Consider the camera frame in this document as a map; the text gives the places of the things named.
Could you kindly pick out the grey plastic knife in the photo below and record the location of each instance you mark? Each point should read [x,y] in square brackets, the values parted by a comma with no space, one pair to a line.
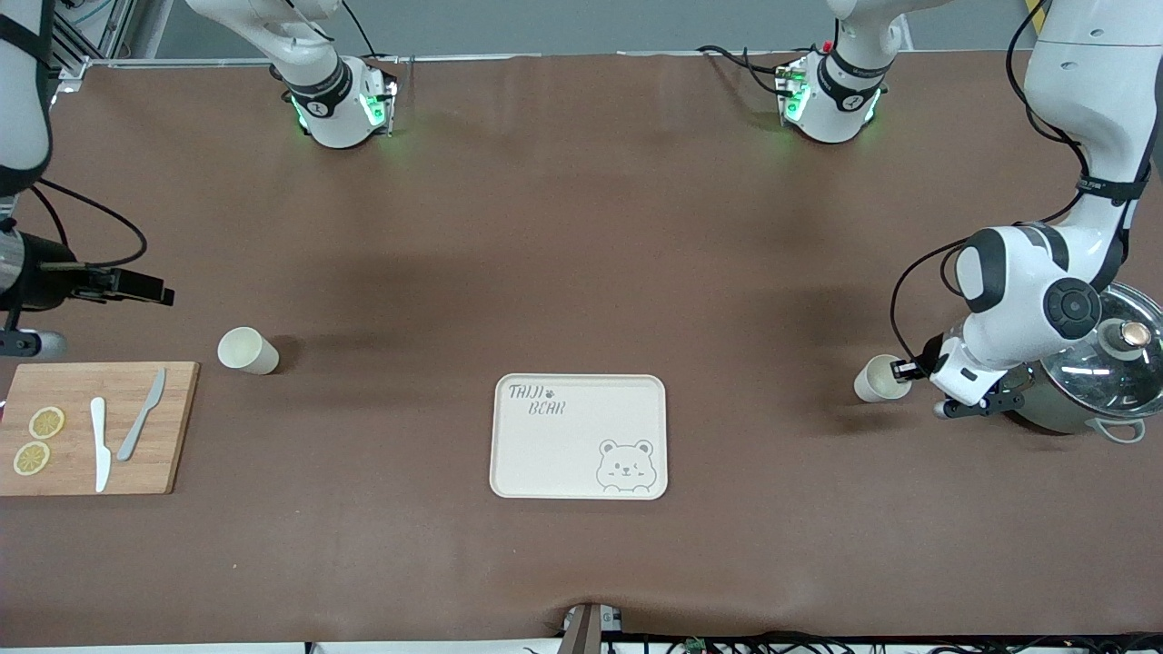
[141,418]

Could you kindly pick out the aluminium frame profile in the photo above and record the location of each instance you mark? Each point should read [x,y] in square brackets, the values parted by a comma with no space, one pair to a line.
[91,36]

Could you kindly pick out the wooden cutting board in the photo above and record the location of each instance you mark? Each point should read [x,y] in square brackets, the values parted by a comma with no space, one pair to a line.
[73,381]

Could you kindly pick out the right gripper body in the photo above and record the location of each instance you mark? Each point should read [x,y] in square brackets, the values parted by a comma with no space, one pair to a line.
[44,272]

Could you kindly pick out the yellow lemon slice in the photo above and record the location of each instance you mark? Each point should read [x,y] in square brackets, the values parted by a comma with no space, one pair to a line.
[46,422]
[32,458]

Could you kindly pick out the green electric cooking pot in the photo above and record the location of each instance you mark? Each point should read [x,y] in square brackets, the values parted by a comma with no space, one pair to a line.
[1054,420]

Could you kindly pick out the glass pot lid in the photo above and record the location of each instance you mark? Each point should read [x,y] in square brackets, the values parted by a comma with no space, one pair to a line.
[1127,381]

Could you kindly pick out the white plastic knife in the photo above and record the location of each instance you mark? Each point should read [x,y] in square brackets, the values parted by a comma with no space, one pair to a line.
[100,445]

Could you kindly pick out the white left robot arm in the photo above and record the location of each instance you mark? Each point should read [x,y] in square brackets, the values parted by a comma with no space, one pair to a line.
[1018,291]

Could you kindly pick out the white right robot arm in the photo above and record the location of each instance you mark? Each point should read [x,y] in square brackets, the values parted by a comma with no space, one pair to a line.
[27,91]

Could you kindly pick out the white bear print tray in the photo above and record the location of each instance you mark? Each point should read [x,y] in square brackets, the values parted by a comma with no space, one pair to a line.
[563,454]

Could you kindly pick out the grey table edge bracket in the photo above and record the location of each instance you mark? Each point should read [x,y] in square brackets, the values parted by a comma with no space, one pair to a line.
[586,631]

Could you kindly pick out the white IKEA cup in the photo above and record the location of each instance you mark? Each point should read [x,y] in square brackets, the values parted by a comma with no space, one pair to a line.
[874,381]
[247,351]

